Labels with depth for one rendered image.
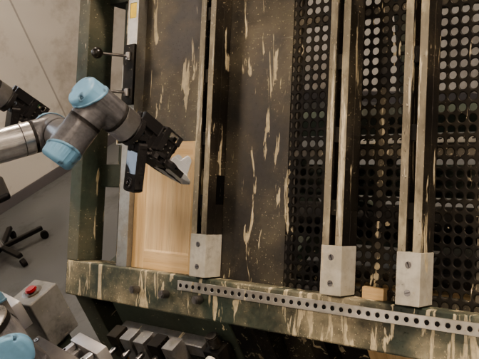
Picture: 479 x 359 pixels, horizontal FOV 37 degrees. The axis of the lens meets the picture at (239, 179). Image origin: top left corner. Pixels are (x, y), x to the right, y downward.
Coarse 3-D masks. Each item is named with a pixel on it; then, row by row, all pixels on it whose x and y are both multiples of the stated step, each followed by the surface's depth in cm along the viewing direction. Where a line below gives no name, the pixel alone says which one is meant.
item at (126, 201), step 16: (144, 0) 237; (128, 16) 238; (144, 16) 237; (128, 32) 238; (144, 32) 238; (144, 48) 238; (144, 64) 238; (128, 192) 234; (128, 208) 234; (128, 224) 233; (128, 240) 234; (128, 256) 234
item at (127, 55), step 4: (96, 48) 231; (100, 48) 231; (92, 52) 231; (96, 52) 230; (100, 52) 231; (104, 52) 233; (128, 52) 235; (96, 56) 231; (100, 56) 231; (120, 56) 235; (124, 56) 235; (128, 56) 235; (128, 60) 236
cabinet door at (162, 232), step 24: (192, 144) 220; (192, 168) 219; (144, 192) 232; (168, 192) 226; (192, 192) 219; (144, 216) 232; (168, 216) 225; (144, 240) 231; (168, 240) 225; (144, 264) 231; (168, 264) 224
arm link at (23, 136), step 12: (36, 120) 160; (48, 120) 158; (0, 132) 155; (12, 132) 156; (24, 132) 157; (36, 132) 158; (0, 144) 154; (12, 144) 155; (24, 144) 157; (36, 144) 158; (0, 156) 155; (12, 156) 157; (24, 156) 159
